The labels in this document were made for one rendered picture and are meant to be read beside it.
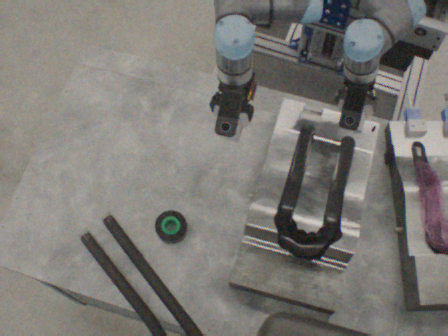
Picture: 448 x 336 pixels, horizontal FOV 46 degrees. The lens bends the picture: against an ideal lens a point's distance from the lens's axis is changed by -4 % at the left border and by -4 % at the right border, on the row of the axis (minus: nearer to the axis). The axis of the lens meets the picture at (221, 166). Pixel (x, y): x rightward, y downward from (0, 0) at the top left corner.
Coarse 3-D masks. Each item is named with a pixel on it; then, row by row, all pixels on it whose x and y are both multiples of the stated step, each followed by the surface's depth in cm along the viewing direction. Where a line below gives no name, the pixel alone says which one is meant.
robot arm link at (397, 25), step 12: (372, 0) 105; (384, 0) 104; (396, 0) 104; (408, 0) 103; (420, 0) 104; (372, 12) 106; (384, 12) 104; (396, 12) 103; (408, 12) 103; (420, 12) 104; (384, 24) 103; (396, 24) 103; (408, 24) 104; (396, 36) 104
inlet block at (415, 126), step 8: (408, 96) 145; (408, 104) 145; (408, 112) 142; (416, 112) 142; (408, 120) 140; (416, 120) 140; (424, 120) 140; (408, 128) 140; (416, 128) 139; (424, 128) 139
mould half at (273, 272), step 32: (288, 128) 138; (320, 128) 138; (288, 160) 136; (320, 160) 135; (352, 160) 135; (256, 192) 128; (320, 192) 131; (352, 192) 132; (256, 224) 124; (320, 224) 124; (352, 224) 124; (256, 256) 129; (288, 256) 128; (352, 256) 122; (256, 288) 126; (288, 288) 125; (320, 288) 125
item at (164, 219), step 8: (160, 216) 135; (168, 216) 135; (176, 216) 135; (160, 224) 135; (168, 224) 138; (176, 224) 135; (184, 224) 135; (160, 232) 134; (168, 232) 134; (176, 232) 134; (184, 232) 134; (168, 240) 133; (176, 240) 134
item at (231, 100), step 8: (224, 88) 116; (224, 96) 116; (232, 96) 116; (240, 96) 116; (224, 104) 116; (232, 104) 116; (240, 104) 116; (224, 112) 117; (232, 112) 116; (216, 120) 117; (224, 120) 117; (232, 120) 117; (216, 128) 117; (224, 128) 116; (232, 128) 117; (232, 136) 117
